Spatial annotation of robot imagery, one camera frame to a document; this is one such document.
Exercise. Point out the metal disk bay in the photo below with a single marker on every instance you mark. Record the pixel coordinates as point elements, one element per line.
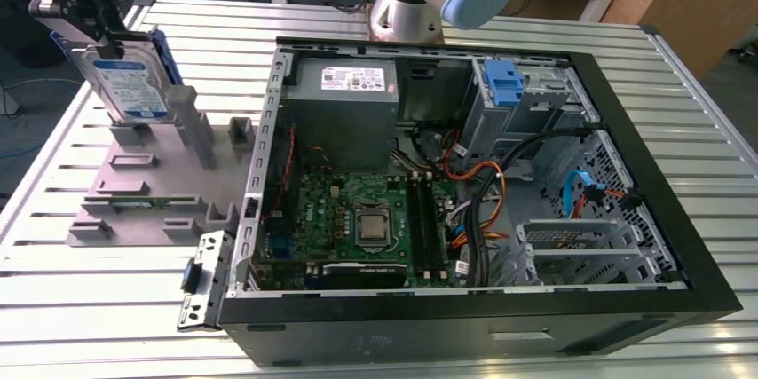
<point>587,228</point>

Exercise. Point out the grey power supply unit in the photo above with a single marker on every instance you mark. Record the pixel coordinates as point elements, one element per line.
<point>344,130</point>

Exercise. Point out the black graphics card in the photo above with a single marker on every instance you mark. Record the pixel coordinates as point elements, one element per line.
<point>361,274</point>

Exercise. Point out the blue VGA connector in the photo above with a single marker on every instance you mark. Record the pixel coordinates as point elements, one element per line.
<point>192,274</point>

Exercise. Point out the CPU socket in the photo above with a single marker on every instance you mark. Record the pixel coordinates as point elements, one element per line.
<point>380,244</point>

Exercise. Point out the silver rear latch bracket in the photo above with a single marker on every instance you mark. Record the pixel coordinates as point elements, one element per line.
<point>208,308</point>

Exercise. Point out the green motherboard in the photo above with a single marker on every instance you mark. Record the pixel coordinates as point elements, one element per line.
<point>332,201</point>

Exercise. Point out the black PC case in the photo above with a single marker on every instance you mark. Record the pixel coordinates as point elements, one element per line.
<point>414,334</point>

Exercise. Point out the blue drive cage latch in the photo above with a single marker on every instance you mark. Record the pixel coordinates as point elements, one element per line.
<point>502,81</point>

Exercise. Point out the green RAM stick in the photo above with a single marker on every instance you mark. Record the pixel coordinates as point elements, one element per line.
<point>154,202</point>

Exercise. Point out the silver drive cage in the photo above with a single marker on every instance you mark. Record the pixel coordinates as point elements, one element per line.
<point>533,126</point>

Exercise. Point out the hard disk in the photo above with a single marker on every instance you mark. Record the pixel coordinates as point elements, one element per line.
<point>128,86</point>

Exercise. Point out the black bin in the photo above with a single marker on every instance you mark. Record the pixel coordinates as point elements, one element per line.
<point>25,46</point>

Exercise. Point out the silver CPU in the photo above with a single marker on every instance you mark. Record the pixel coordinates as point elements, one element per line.
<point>374,226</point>

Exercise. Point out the grey parts rack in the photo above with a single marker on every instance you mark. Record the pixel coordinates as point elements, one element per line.
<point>178,183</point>

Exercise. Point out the black RAM slot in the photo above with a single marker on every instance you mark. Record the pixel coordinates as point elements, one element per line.
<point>434,228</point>

